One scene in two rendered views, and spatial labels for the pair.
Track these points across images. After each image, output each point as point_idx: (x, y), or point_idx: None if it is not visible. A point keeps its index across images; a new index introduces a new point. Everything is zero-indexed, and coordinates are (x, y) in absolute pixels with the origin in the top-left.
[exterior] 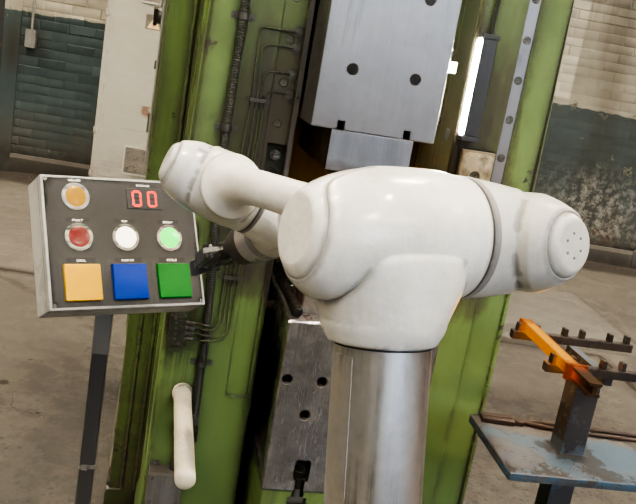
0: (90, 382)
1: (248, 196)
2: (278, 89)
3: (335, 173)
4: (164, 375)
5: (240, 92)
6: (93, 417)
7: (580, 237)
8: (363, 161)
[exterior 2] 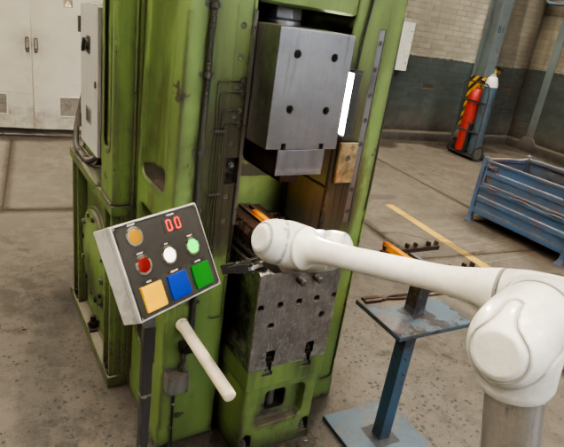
0: (144, 346)
1: (335, 263)
2: (231, 121)
3: (500, 308)
4: (169, 317)
5: (207, 127)
6: (148, 365)
7: None
8: (296, 167)
